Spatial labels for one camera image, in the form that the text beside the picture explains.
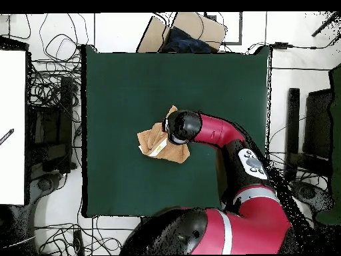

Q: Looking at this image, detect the black upright bar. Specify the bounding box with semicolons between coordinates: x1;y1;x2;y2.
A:
284;87;301;183

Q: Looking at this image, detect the brown cardboard box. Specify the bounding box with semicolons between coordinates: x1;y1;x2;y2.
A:
136;11;227;53

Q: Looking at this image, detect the white board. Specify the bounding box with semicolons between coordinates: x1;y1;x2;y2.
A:
0;49;27;206

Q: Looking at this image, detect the black equipment rack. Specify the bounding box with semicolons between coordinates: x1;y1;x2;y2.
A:
27;76;79;174

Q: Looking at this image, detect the tan terry towel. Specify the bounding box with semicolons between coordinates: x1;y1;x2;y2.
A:
137;105;191;164

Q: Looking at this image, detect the black rod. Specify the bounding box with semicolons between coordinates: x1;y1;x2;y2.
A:
311;11;341;37

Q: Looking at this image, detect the black cable tangle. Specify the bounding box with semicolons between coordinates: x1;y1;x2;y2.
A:
267;149;331;255
27;13;89;107

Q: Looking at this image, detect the dark green table cloth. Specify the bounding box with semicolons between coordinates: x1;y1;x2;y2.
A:
81;44;272;219

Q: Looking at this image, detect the black power strip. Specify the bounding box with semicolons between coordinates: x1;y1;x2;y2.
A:
72;229;85;256

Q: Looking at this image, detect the dark blue clothing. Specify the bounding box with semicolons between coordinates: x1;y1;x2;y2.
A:
161;25;214;53

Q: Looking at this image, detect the black marker pen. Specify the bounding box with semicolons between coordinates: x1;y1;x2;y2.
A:
0;128;15;146

